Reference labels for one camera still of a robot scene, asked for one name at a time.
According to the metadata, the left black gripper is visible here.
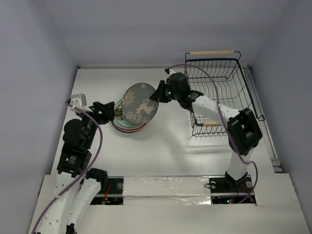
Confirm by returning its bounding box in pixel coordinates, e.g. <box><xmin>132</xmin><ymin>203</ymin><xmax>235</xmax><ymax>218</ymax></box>
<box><xmin>78</xmin><ymin>100</ymin><xmax>114</xmax><ymax>148</ymax></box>

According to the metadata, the light green plate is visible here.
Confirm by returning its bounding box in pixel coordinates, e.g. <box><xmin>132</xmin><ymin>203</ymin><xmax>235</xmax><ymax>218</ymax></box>
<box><xmin>115</xmin><ymin>99</ymin><xmax>126</xmax><ymax>120</ymax></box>

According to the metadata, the white bowl plate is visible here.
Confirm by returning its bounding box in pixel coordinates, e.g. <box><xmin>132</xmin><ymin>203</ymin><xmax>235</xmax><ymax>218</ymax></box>
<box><xmin>113</xmin><ymin>119</ymin><xmax>146</xmax><ymax>132</ymax></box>

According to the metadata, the grey stone plate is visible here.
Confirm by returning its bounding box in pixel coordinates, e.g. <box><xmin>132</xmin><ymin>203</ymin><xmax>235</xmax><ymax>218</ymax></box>
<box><xmin>121</xmin><ymin>83</ymin><xmax>158</xmax><ymax>125</ymax></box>

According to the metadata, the red and teal plate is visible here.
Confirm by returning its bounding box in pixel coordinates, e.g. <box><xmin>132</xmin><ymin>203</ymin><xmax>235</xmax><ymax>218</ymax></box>
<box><xmin>112</xmin><ymin>122</ymin><xmax>146</xmax><ymax>133</ymax></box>

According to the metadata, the blue floral plate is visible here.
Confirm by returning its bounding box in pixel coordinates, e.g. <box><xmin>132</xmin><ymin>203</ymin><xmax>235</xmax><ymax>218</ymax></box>
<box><xmin>112</xmin><ymin>123</ymin><xmax>146</xmax><ymax>134</ymax></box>

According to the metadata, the black wire dish rack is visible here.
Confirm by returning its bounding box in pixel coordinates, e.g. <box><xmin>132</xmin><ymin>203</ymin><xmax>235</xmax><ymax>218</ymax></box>
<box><xmin>184</xmin><ymin>50</ymin><xmax>265</xmax><ymax>136</ymax></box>

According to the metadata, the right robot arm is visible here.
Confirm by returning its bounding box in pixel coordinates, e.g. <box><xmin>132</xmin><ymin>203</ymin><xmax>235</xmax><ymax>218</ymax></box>
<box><xmin>150</xmin><ymin>73</ymin><xmax>263</xmax><ymax>191</ymax></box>

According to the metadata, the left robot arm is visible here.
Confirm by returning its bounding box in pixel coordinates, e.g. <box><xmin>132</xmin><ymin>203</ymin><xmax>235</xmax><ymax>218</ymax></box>
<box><xmin>32</xmin><ymin>98</ymin><xmax>115</xmax><ymax>234</ymax></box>

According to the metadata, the silver tape strip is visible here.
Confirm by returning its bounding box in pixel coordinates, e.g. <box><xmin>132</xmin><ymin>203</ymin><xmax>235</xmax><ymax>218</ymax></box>
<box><xmin>122</xmin><ymin>176</ymin><xmax>211</xmax><ymax>206</ymax></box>

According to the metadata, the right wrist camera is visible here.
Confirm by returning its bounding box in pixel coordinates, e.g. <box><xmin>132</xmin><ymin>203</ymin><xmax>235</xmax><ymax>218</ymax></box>
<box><xmin>165</xmin><ymin>68</ymin><xmax>176</xmax><ymax>75</ymax></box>

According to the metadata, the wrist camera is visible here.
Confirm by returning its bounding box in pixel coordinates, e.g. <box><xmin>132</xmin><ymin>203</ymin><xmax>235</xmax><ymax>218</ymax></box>
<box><xmin>165</xmin><ymin>68</ymin><xmax>176</xmax><ymax>75</ymax></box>
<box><xmin>66</xmin><ymin>94</ymin><xmax>92</xmax><ymax>114</ymax></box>

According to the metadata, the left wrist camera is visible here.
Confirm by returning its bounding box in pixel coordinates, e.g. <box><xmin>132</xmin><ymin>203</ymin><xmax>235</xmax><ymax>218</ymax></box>
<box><xmin>66</xmin><ymin>94</ymin><xmax>92</xmax><ymax>114</ymax></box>

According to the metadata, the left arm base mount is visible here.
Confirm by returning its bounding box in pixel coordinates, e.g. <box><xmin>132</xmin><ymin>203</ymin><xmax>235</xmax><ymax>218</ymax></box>
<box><xmin>86</xmin><ymin>168</ymin><xmax>124</xmax><ymax>205</ymax></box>

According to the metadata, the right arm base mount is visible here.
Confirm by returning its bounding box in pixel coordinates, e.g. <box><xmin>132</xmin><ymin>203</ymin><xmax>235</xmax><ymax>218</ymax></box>
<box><xmin>204</xmin><ymin>173</ymin><xmax>256</xmax><ymax>205</ymax></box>

